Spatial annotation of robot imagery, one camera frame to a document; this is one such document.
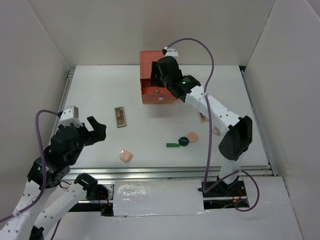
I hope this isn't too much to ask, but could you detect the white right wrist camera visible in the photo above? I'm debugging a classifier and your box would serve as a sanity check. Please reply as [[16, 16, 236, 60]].
[[162, 47, 179, 58]]

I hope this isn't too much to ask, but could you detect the pink clear blush case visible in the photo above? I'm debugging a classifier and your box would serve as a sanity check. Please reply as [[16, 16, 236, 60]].
[[212, 126, 221, 137]]

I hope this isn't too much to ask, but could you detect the colourful square eyeshadow palette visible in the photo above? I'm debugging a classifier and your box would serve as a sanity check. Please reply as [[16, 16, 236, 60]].
[[198, 112, 209, 123]]

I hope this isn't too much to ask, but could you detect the green rectangular makeup tube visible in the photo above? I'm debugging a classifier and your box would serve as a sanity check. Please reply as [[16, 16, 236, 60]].
[[166, 142, 180, 148]]

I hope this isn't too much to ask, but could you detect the red drawer cabinet shell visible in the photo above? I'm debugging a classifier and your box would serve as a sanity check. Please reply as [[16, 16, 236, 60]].
[[139, 50, 164, 80]]

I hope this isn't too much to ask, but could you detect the white foil covered panel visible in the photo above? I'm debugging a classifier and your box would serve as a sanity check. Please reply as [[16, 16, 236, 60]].
[[113, 180, 205, 217]]

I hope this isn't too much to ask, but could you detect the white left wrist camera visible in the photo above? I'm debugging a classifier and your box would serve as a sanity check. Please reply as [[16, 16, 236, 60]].
[[59, 105, 82, 128]]

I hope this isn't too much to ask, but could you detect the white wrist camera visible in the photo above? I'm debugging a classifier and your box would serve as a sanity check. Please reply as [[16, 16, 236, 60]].
[[59, 105, 82, 128], [162, 47, 179, 58]]

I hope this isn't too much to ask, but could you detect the brown eyeshadow palette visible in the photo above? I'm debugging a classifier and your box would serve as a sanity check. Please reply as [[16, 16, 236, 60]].
[[114, 106, 127, 128]]

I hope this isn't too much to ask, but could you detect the peach makeup sponge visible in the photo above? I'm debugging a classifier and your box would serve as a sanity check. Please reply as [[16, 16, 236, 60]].
[[119, 149, 134, 163]]

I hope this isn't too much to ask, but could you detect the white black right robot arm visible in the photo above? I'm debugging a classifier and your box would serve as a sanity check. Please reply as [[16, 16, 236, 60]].
[[150, 56, 253, 196]]

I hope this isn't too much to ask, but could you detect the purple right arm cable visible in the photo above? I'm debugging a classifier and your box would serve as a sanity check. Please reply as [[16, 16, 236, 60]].
[[166, 37, 260, 213]]

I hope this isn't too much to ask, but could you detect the red top drawer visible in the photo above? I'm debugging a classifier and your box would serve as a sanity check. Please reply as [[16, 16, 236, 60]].
[[140, 79, 178, 105]]

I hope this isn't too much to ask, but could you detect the peach round powder puff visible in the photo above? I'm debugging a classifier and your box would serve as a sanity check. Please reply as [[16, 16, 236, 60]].
[[187, 132, 199, 143]]

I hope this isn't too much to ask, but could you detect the dark green round compact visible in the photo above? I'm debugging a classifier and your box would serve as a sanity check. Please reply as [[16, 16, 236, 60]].
[[178, 136, 190, 147]]

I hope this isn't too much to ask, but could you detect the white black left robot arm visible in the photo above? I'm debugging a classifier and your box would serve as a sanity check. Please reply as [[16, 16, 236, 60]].
[[0, 116, 108, 240]]

